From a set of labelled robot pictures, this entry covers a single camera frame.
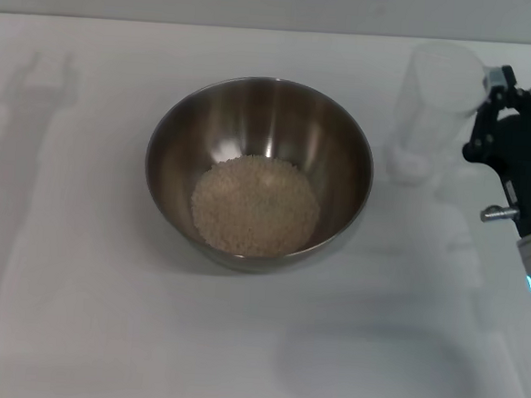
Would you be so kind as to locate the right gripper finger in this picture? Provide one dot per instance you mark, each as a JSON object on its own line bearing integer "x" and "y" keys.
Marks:
{"x": 482, "y": 132}
{"x": 502, "y": 79}

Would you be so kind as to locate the translucent plastic measuring cup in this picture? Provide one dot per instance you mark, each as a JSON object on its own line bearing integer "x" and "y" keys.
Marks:
{"x": 418, "y": 105}

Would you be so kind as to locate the stainless steel mixing bowl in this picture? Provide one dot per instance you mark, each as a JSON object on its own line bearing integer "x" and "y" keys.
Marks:
{"x": 262, "y": 117}

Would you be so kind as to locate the uncooked white rice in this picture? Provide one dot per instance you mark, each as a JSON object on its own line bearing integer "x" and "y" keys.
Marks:
{"x": 256, "y": 207}

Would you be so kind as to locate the silver knob on gripper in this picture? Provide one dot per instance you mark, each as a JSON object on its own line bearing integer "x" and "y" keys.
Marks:
{"x": 497, "y": 215}

